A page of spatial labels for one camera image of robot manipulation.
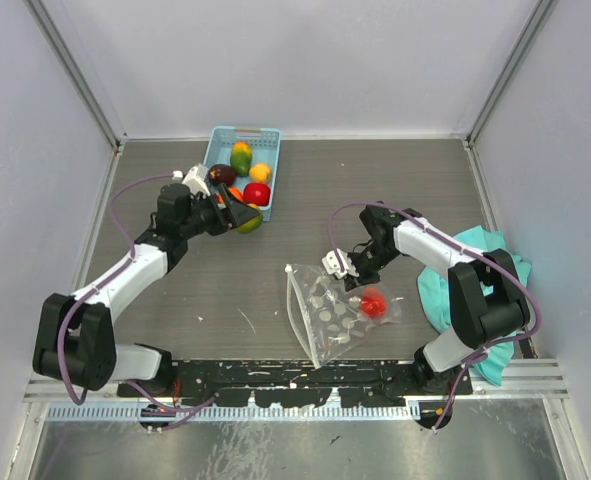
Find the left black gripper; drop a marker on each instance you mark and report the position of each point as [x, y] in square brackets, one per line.
[219, 214]

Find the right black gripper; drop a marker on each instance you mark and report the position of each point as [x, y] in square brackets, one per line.
[363, 279]

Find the yellow green fake mango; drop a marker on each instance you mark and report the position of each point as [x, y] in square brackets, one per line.
[252, 224]

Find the orange fake fruit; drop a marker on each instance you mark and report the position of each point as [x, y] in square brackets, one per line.
[235, 193]

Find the red fake apple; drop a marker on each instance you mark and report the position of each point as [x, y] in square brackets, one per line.
[257, 193]

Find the yellow fake peach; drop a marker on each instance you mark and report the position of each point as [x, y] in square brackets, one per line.
[261, 173]

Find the small red fake fruit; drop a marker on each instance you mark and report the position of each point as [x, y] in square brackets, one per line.
[373, 304]

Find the dark purple fake fruit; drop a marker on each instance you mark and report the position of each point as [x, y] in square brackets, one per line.
[222, 174]

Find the green orange fake mango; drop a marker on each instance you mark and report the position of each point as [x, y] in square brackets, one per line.
[241, 158]

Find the clear zip top bag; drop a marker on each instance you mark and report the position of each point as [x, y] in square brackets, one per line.
[325, 317]

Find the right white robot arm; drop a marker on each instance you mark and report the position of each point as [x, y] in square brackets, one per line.
[486, 300]

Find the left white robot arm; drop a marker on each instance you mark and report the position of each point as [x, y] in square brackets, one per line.
[75, 341]

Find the light blue plastic basket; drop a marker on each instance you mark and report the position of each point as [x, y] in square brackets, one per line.
[265, 145]

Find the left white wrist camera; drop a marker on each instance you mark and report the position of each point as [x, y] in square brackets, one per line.
[195, 179]

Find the grey slotted cable duct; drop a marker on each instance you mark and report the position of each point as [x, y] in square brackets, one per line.
[139, 411]

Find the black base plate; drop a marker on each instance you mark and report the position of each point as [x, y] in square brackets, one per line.
[290, 384]

